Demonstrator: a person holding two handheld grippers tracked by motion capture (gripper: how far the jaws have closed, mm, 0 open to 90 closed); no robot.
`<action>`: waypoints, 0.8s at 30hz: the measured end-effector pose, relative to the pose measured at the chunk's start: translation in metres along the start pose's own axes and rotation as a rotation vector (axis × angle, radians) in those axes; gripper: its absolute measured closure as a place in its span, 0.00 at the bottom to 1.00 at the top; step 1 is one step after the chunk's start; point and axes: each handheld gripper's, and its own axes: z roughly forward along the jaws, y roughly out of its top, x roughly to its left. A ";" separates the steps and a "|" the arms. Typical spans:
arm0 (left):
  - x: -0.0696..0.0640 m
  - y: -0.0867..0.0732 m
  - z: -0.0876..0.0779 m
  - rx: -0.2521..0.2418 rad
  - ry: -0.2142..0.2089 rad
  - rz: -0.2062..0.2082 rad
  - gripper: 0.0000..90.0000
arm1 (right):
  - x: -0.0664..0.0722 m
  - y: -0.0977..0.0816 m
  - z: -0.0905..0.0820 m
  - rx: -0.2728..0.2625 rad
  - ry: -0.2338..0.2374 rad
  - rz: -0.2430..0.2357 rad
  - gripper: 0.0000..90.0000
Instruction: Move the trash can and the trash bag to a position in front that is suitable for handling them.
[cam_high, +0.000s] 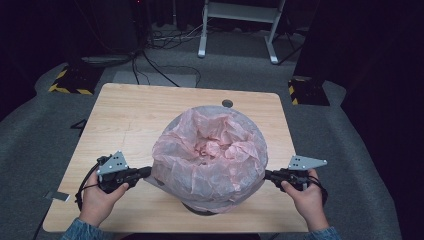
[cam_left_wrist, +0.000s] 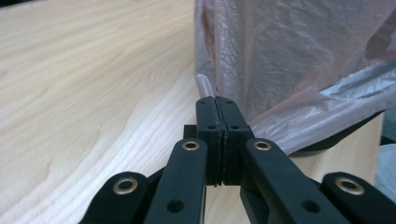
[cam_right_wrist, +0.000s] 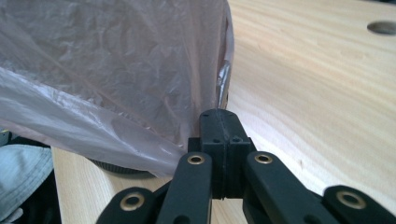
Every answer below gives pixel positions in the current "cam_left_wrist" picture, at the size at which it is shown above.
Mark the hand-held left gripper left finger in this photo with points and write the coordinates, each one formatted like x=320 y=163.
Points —
x=186 y=174

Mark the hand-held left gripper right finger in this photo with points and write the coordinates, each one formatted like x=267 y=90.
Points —
x=274 y=177

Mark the pink plastic bag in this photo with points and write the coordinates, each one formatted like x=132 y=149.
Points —
x=295 y=62

